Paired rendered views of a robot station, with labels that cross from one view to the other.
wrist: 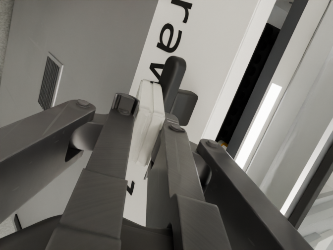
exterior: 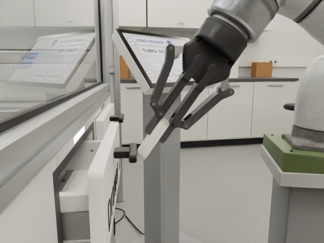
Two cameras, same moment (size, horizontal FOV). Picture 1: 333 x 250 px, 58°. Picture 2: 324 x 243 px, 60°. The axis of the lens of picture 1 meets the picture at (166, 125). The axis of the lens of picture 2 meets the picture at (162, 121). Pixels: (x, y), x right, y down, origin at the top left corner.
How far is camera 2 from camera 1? 40 cm
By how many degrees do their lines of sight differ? 68
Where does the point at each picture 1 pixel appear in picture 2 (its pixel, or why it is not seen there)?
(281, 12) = not seen: outside the picture
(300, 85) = (74, 128)
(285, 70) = (72, 142)
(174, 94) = (131, 150)
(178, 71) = (134, 153)
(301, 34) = (66, 149)
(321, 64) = (70, 126)
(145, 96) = (159, 135)
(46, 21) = not seen: outside the picture
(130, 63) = not seen: outside the picture
